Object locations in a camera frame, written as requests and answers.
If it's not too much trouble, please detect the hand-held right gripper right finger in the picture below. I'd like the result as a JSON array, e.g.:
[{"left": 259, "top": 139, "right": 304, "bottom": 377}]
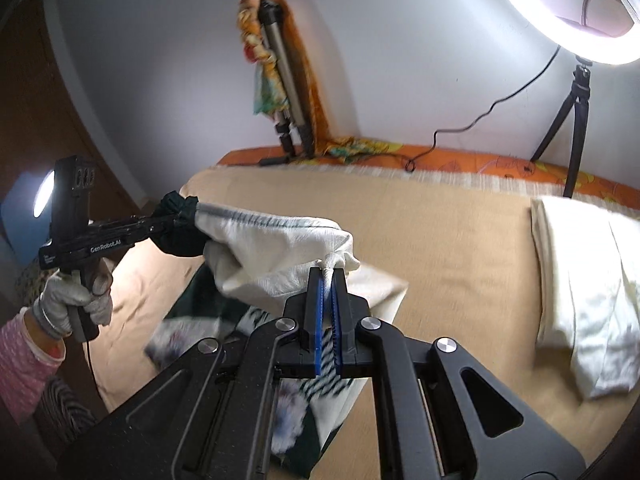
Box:
[{"left": 330, "top": 269, "right": 586, "bottom": 480}]

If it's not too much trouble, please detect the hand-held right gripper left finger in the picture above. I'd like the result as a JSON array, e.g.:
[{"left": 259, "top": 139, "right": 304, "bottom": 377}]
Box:
[{"left": 57, "top": 267, "right": 323, "bottom": 480}]

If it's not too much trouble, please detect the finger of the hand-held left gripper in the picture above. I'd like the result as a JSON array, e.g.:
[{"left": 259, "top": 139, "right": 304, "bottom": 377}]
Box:
[
  {"left": 142, "top": 225, "right": 175, "bottom": 244},
  {"left": 129, "top": 211, "right": 185, "bottom": 228}
]

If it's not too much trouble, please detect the tree print t-shirt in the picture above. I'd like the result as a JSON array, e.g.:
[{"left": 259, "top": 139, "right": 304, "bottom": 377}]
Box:
[{"left": 145, "top": 190, "right": 411, "bottom": 478}]

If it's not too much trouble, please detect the person's left forearm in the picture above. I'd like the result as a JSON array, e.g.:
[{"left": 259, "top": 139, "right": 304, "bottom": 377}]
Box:
[{"left": 0, "top": 307, "right": 67, "bottom": 417}]

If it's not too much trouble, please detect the person's left hand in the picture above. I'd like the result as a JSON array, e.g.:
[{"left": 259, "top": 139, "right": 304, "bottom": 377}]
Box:
[{"left": 30, "top": 261, "right": 114, "bottom": 342}]

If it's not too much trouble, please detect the white clip lamp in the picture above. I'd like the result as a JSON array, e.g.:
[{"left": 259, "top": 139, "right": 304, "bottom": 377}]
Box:
[{"left": 31, "top": 169, "right": 57, "bottom": 222}]

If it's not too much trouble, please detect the beige blanket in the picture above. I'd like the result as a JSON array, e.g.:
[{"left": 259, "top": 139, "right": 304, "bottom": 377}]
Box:
[{"left": 97, "top": 165, "right": 640, "bottom": 466}]

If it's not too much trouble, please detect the black white striped cloth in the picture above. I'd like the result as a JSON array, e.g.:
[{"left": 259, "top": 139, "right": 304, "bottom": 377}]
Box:
[{"left": 30, "top": 377, "right": 98, "bottom": 441}]

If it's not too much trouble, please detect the colourful knotted scarf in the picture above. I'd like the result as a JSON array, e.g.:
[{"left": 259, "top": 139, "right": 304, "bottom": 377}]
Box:
[{"left": 237, "top": 0, "right": 286, "bottom": 121}]

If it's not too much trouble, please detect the folded silver tripod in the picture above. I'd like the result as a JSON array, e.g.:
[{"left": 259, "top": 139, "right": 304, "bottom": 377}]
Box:
[{"left": 257, "top": 0, "right": 317, "bottom": 166}]

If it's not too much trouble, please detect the orange cloth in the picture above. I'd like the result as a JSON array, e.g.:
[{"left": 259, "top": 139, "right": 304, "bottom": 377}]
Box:
[{"left": 270, "top": 0, "right": 403, "bottom": 163}]

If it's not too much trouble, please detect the orange patterned mattress cover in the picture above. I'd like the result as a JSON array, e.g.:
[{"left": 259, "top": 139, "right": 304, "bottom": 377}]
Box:
[{"left": 217, "top": 142, "right": 640, "bottom": 201}]

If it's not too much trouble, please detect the folded white garment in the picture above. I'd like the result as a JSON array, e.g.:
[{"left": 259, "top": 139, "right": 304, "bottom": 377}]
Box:
[{"left": 530, "top": 195, "right": 640, "bottom": 401}]

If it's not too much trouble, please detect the black mini tripod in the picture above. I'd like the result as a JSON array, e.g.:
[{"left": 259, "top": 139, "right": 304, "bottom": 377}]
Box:
[{"left": 530, "top": 55, "right": 593, "bottom": 198}]

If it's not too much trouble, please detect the black gooseneck phone holder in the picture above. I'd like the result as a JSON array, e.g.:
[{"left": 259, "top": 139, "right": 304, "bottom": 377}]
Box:
[{"left": 580, "top": 0, "right": 636, "bottom": 28}]

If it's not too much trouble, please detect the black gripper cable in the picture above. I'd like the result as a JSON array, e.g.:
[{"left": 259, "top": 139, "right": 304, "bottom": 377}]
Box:
[{"left": 82, "top": 337, "right": 102, "bottom": 397}]

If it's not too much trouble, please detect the black ring light cable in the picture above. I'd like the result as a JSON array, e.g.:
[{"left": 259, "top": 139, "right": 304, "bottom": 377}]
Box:
[{"left": 405, "top": 45, "right": 561, "bottom": 171}]

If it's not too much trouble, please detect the white ring light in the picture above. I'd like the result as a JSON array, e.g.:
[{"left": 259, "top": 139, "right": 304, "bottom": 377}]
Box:
[{"left": 482, "top": 0, "right": 640, "bottom": 66}]

